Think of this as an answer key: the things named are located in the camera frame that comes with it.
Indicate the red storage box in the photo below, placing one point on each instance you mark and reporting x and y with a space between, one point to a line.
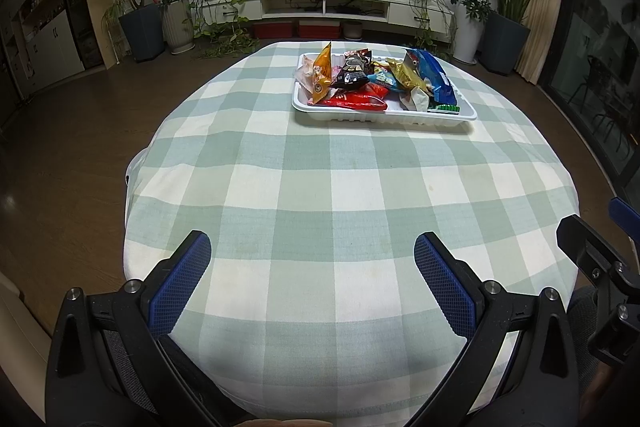
319 29
272 31

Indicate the gold foil snack packet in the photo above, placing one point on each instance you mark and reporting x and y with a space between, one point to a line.
407 74

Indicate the pale candy bag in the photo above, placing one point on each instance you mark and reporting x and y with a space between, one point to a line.
305 74

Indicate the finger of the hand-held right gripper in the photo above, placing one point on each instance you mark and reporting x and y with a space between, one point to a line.
590 247
625 210

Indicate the blue snack packet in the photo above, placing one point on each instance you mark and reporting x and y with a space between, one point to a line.
435 74

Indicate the red chocolate ball packet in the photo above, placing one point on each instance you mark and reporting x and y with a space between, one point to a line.
357 100

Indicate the orange snack packet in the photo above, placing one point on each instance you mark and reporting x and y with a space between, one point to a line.
322 69

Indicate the green checkered tablecloth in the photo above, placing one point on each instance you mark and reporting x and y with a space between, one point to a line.
325 207

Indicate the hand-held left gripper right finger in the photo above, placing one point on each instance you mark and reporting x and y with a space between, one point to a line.
445 292

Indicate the white wall cabinet shelving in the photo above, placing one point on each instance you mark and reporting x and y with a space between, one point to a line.
45 42

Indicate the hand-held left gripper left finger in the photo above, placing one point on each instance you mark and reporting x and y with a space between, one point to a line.
180 292

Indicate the white plastic tray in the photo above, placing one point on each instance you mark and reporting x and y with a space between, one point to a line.
350 114

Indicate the glass sliding door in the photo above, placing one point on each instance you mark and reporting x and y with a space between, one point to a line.
600 57

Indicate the white television console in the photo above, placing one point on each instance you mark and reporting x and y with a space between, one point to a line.
400 9

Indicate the black cookie packet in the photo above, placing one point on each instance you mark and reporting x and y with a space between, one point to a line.
352 74

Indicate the panda print snack packet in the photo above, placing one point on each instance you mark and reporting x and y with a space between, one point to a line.
382 79

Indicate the clear nut packet green edges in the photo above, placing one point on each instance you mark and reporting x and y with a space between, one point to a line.
443 109

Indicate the bushy plant in white pot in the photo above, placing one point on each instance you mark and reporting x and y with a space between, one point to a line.
467 39

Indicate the small plant in ribbed pot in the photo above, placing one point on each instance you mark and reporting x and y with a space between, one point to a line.
177 27

